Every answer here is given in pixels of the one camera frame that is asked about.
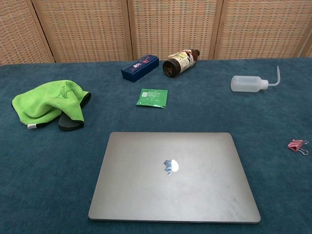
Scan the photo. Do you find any pink binder clip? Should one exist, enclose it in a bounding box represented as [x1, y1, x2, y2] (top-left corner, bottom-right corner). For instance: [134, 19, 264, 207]
[287, 138, 309, 156]

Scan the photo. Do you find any green sachet packet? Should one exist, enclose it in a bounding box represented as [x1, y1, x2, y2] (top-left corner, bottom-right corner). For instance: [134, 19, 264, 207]
[136, 88, 169, 109]

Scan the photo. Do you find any silver laptop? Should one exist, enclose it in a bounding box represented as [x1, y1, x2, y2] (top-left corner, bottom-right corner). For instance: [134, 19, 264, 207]
[88, 132, 261, 224]

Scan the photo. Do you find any white plastic wash bottle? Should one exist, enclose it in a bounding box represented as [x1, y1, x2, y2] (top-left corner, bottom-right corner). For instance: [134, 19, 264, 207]
[230, 65, 281, 93]

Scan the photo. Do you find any black foam pad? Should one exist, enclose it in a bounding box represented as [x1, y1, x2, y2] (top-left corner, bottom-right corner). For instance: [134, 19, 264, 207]
[58, 92, 92, 131]

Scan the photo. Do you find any blue table mat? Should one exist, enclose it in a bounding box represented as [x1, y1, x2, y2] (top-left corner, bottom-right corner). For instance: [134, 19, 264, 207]
[0, 57, 312, 234]

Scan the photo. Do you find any brown glass bottle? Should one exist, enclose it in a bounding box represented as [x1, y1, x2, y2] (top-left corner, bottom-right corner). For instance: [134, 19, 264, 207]
[162, 48, 201, 78]

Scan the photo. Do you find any woven folding screen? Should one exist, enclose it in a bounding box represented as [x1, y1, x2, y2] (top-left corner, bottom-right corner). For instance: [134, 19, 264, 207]
[0, 0, 312, 65]

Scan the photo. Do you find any blue rectangular box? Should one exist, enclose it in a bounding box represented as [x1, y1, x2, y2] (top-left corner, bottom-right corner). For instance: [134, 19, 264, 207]
[120, 55, 160, 83]

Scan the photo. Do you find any green microfiber cloth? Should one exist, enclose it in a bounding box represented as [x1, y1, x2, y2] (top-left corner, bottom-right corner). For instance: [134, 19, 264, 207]
[11, 79, 92, 130]

